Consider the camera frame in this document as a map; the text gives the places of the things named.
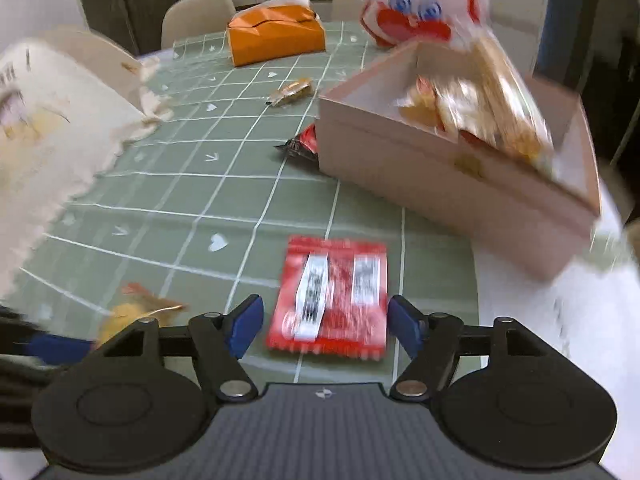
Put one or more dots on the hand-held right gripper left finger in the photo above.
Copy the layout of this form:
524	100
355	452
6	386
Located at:
247	325

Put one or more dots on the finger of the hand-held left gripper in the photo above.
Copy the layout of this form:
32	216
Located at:
55	350

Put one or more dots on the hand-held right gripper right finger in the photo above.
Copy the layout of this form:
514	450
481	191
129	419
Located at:
405	325

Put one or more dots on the red snack packet white labels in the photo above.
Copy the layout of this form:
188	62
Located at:
330	295

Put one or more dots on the orange yellow snack packet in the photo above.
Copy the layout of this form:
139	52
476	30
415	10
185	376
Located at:
132	310

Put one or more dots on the pink box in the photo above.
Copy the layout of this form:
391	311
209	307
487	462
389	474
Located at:
400	160

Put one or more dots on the green checked tablecloth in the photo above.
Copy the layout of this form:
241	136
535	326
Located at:
200	195

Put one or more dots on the red black snack packet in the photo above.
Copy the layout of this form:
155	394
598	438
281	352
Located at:
305	142

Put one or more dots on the cream snack bag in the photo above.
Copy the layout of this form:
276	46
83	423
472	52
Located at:
55	130

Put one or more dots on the small gold snack packet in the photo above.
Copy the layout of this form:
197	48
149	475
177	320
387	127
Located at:
291	92

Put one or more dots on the orange tissue box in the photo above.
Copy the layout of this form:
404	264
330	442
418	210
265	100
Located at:
275	35

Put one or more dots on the red white clown face bag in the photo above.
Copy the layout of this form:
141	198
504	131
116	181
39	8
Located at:
425	5

